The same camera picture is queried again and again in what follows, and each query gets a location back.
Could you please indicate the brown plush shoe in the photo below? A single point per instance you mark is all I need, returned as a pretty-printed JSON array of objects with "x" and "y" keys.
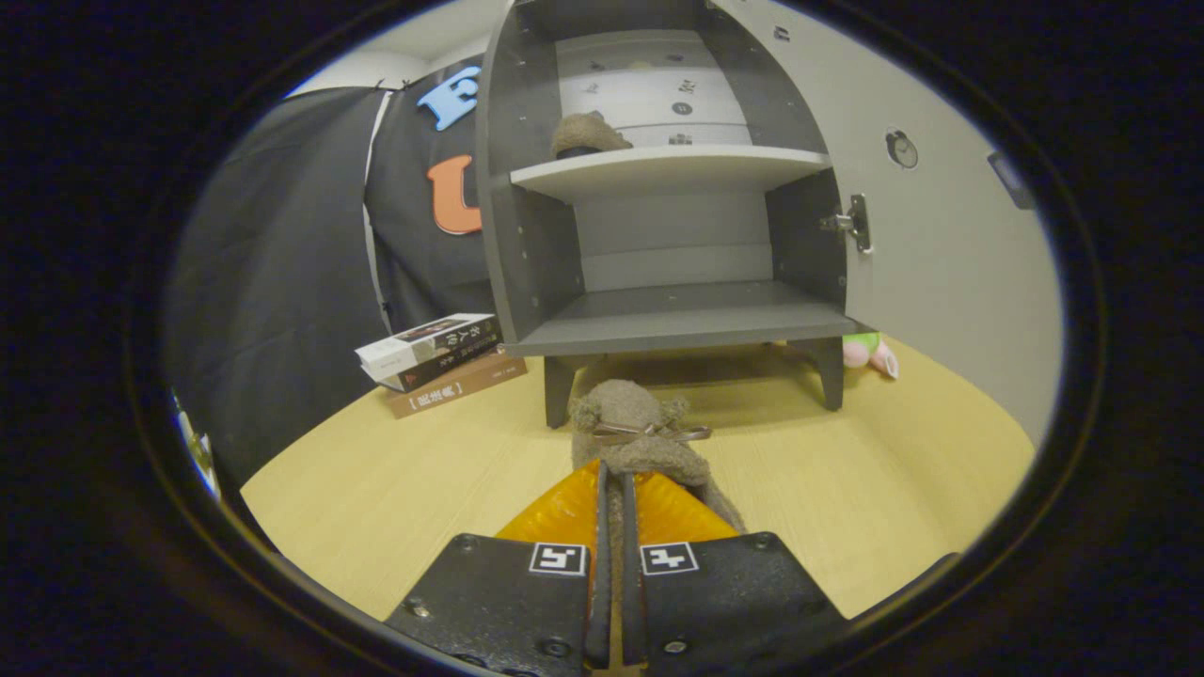
[
  {"x": 621, "y": 414},
  {"x": 588, "y": 133}
]

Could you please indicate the silver cabinet hinge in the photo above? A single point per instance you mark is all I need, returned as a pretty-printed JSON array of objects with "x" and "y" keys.
[{"x": 854, "y": 224}]

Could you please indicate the brown book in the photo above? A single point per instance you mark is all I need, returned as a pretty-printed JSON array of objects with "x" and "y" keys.
[{"x": 461, "y": 387}]

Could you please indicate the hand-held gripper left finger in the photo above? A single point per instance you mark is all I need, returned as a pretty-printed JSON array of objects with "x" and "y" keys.
[{"x": 499, "y": 602}]

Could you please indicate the black backdrop cloth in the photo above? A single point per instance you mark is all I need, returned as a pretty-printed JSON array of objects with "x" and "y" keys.
[{"x": 282, "y": 282}]

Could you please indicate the pink and green plush toy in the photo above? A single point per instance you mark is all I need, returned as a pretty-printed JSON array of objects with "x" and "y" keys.
[{"x": 865, "y": 353}]

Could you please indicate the dark book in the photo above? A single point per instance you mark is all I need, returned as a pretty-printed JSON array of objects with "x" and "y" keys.
[{"x": 451, "y": 365}]

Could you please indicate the white book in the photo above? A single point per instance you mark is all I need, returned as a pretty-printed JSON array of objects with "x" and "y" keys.
[{"x": 414, "y": 343}]

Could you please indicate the grey shoe cabinet door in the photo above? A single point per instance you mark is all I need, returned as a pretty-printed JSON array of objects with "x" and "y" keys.
[{"x": 941, "y": 282}]

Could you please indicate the grey shoe cabinet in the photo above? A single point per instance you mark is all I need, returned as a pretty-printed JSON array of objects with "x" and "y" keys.
[{"x": 677, "y": 315}]

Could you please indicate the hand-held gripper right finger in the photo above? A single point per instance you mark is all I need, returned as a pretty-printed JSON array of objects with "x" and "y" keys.
[{"x": 734, "y": 602}]

